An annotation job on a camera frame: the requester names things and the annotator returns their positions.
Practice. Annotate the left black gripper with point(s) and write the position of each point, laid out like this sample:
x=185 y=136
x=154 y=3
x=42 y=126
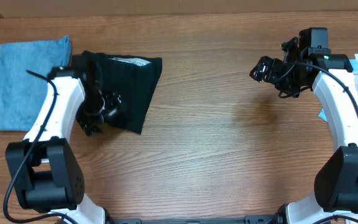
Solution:
x=90 y=126

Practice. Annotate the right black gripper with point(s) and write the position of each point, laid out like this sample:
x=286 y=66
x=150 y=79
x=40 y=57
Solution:
x=270 y=70

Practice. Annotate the black shorts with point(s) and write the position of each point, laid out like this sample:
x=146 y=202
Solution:
x=133 y=77

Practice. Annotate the blue denim cloth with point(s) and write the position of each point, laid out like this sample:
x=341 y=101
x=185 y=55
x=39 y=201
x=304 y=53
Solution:
x=21 y=94

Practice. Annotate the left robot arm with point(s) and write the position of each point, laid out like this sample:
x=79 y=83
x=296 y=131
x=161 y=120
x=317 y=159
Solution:
x=47 y=180

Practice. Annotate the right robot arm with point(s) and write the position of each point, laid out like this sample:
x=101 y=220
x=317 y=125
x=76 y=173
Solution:
x=309 y=64

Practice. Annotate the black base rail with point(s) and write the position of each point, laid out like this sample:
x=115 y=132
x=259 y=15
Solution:
x=194 y=221

